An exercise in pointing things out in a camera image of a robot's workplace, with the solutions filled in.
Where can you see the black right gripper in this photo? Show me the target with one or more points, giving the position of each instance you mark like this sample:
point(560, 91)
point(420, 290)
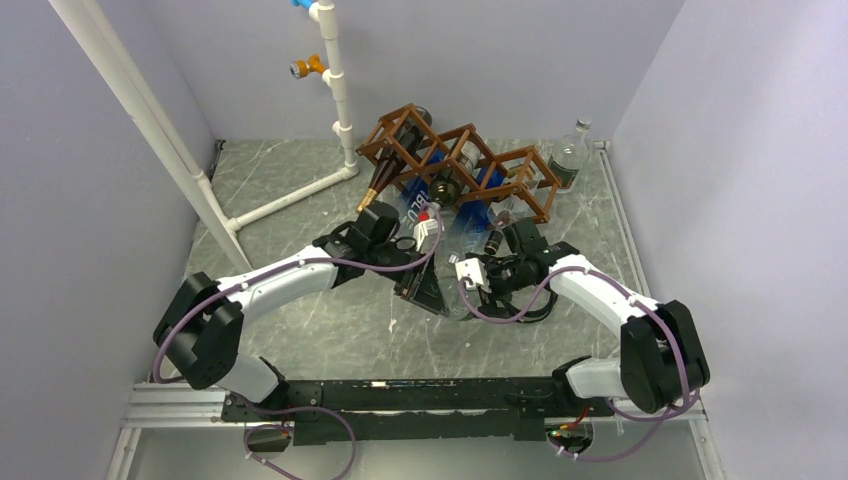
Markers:
point(493, 294)

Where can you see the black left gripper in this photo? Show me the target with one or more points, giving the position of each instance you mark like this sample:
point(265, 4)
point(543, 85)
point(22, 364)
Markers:
point(420, 286)

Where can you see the clear white labelled bottle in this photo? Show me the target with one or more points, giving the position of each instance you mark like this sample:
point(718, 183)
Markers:
point(453, 307)

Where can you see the round clear glass bottle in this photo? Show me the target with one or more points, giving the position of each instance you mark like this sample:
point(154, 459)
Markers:
point(571, 154)

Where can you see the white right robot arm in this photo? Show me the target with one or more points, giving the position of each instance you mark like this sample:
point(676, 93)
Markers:
point(661, 361)

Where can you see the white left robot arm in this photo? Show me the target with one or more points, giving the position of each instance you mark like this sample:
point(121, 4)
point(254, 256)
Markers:
point(201, 329)

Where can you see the blue labelled clear bottle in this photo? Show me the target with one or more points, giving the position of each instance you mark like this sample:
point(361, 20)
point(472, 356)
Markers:
point(412, 194)

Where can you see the green wine bottle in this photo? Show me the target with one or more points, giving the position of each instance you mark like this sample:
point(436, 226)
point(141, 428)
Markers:
point(446, 188)

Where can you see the brown wooden wine rack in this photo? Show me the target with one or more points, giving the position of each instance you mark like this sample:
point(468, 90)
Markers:
point(487, 176)

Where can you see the dark red wine bottle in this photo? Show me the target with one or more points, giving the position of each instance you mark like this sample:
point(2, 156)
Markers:
point(390, 164)

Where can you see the orange pipe fitting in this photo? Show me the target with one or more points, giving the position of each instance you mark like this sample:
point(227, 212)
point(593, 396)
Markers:
point(304, 67)

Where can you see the blue pipe fitting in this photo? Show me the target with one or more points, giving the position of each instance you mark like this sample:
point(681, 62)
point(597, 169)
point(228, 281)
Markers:
point(302, 3)

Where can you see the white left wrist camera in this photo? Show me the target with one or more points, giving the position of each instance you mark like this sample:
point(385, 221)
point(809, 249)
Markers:
point(425, 232)

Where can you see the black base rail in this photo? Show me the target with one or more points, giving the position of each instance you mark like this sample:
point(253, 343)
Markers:
point(322, 411)

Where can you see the white pvc pipe frame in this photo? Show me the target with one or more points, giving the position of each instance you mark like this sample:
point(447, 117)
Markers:
point(175, 129)

